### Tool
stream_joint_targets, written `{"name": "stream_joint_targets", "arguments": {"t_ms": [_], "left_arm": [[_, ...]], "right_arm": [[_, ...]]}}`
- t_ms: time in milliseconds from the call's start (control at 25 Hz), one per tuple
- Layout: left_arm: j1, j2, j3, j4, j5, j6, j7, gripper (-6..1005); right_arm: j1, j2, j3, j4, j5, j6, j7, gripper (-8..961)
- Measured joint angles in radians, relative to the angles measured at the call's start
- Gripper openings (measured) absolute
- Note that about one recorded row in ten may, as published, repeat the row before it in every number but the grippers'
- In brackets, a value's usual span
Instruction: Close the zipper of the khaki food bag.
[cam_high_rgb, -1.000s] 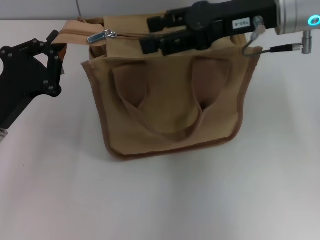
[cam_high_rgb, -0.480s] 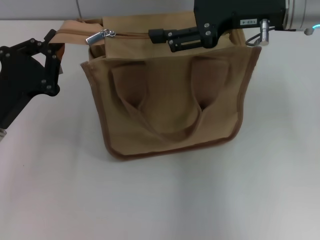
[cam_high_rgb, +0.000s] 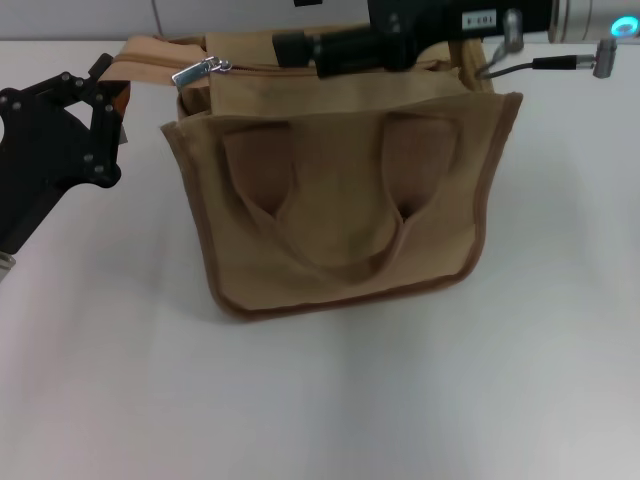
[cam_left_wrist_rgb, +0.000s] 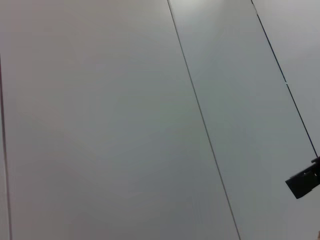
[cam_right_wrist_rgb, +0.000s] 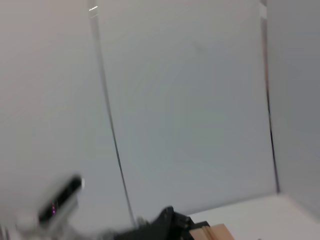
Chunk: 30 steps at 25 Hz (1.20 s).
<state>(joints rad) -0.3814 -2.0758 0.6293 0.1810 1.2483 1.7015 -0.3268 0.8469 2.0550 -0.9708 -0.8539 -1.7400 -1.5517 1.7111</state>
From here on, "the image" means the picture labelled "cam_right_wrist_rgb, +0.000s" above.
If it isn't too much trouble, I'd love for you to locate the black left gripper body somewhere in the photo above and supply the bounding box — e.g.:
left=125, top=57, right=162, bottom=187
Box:
left=99, top=205, right=196, bottom=240

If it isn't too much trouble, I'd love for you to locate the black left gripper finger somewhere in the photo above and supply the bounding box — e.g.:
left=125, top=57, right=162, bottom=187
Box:
left=188, top=220, right=212, bottom=232

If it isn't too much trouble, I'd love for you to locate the khaki canvas food bag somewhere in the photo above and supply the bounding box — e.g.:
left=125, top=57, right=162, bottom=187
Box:
left=189, top=224, right=237, bottom=240

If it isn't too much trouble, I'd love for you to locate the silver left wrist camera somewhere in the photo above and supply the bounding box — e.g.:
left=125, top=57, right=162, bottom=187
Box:
left=37, top=174, right=86, bottom=225

